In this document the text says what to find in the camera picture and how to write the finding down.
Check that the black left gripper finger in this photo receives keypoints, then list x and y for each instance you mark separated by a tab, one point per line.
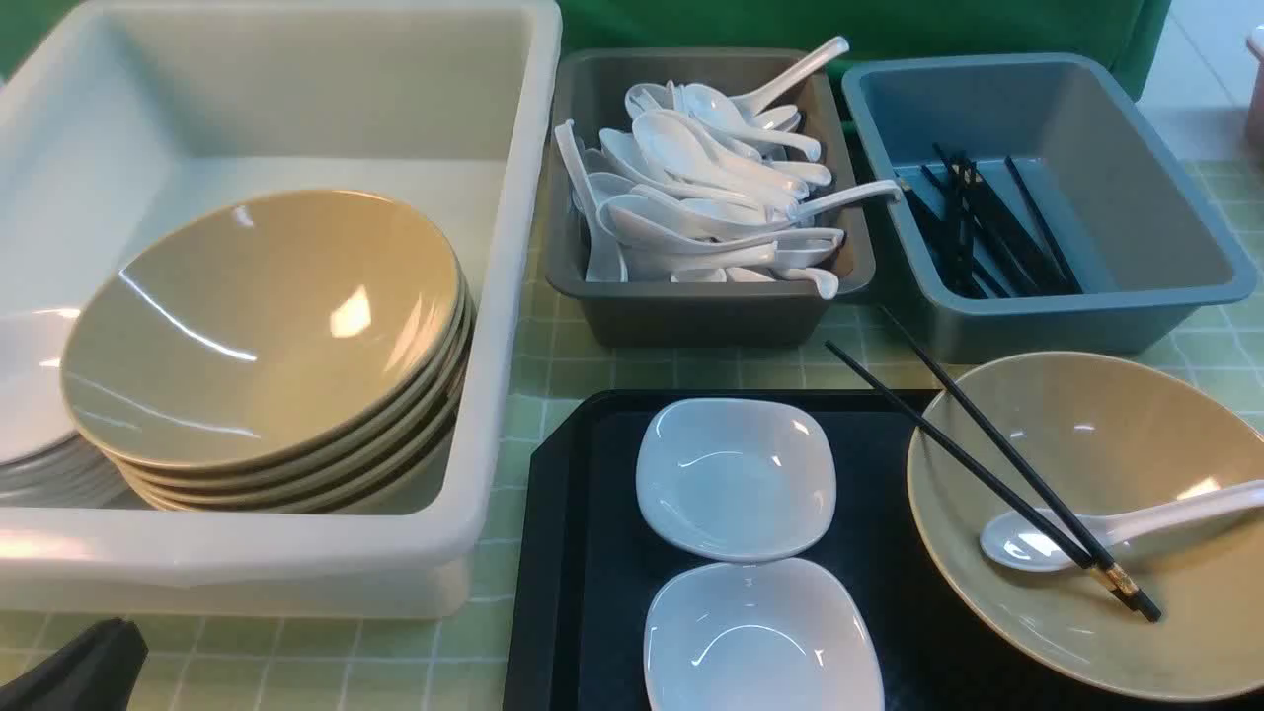
95	671

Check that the white soup spoon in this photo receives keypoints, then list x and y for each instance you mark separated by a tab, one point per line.
1015	542

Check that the tan noodle bowl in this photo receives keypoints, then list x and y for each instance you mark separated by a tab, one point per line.
1109	436

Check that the top tan stacked bowl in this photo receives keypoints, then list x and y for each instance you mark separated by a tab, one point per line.
260	329

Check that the stack of white plates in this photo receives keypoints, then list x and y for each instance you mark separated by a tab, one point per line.
46	462

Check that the stack of tan bowls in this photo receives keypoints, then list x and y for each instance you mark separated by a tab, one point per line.
341	474

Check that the green checked table mat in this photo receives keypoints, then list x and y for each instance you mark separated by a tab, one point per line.
233	663

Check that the black serving tray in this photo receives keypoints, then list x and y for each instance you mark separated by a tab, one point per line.
590	565

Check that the large white plastic tub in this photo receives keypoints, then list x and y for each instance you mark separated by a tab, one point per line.
134	118

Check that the lower white square dish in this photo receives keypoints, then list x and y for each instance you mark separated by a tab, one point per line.
784	635

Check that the white square dish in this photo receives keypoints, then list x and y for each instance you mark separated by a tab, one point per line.
742	481
784	635

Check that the upper white square dish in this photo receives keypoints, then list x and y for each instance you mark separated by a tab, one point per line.
742	481

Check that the grey spoon bin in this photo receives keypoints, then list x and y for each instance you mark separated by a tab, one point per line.
589	90

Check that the pile of white spoons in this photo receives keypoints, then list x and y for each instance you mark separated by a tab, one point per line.
700	191

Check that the black chopsticks in bin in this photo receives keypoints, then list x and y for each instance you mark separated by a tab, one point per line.
981	246

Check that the blue chopstick bin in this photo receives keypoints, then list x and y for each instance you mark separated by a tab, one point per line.
1144	242

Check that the green backdrop cloth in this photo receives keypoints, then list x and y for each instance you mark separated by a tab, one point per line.
1122	36

